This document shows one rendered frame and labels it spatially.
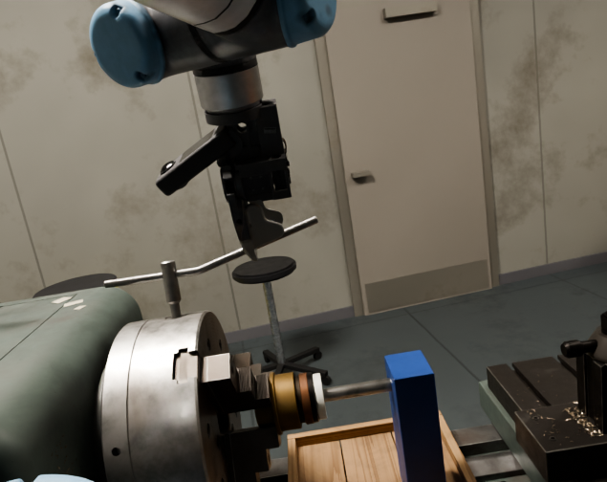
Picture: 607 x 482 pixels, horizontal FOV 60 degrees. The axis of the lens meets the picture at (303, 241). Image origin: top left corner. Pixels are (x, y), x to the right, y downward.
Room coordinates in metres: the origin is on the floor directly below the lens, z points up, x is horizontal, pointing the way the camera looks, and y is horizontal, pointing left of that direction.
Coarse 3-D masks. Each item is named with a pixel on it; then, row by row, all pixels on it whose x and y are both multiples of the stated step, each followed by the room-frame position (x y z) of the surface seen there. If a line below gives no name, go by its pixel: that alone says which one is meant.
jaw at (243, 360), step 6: (240, 354) 0.86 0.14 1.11; (246, 354) 0.86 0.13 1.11; (234, 360) 0.85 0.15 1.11; (240, 360) 0.84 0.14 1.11; (246, 360) 0.84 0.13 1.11; (240, 366) 0.82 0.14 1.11; (252, 366) 0.81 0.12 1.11; (258, 366) 0.81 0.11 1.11; (252, 372) 0.80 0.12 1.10; (258, 372) 0.79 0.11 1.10; (264, 372) 0.79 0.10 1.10; (270, 372) 0.79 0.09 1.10
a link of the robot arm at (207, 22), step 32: (160, 0) 0.37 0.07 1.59; (192, 0) 0.38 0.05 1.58; (224, 0) 0.39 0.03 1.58; (256, 0) 0.41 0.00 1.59; (288, 0) 0.42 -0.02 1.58; (320, 0) 0.44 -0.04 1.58; (192, 32) 0.47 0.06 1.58; (224, 32) 0.43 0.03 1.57; (256, 32) 0.44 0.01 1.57; (288, 32) 0.44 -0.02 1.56; (320, 32) 0.44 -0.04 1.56
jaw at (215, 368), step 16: (176, 368) 0.65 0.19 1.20; (192, 368) 0.64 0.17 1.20; (208, 368) 0.65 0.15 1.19; (224, 368) 0.65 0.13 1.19; (240, 368) 0.69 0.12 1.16; (208, 384) 0.65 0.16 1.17; (224, 384) 0.65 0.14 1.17; (240, 384) 0.67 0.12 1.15; (256, 384) 0.70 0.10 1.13; (224, 400) 0.67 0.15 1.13; (240, 400) 0.68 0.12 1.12; (256, 400) 0.68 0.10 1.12
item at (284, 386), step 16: (272, 384) 0.71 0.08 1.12; (288, 384) 0.71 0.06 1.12; (304, 384) 0.71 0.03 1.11; (272, 400) 0.69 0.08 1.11; (288, 400) 0.70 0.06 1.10; (304, 400) 0.70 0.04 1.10; (256, 416) 0.70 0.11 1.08; (272, 416) 0.70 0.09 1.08; (288, 416) 0.69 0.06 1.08; (304, 416) 0.70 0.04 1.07
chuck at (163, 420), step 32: (160, 320) 0.75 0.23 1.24; (192, 320) 0.72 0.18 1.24; (160, 352) 0.66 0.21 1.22; (192, 352) 0.66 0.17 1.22; (224, 352) 0.83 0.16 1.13; (128, 384) 0.63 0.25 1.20; (160, 384) 0.62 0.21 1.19; (192, 384) 0.62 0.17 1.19; (128, 416) 0.60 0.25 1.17; (160, 416) 0.60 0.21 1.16; (192, 416) 0.60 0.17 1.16; (224, 416) 0.77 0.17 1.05; (160, 448) 0.58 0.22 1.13; (192, 448) 0.58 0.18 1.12; (224, 448) 0.69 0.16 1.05; (160, 480) 0.58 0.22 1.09; (192, 480) 0.58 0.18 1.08; (224, 480) 0.65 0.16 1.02
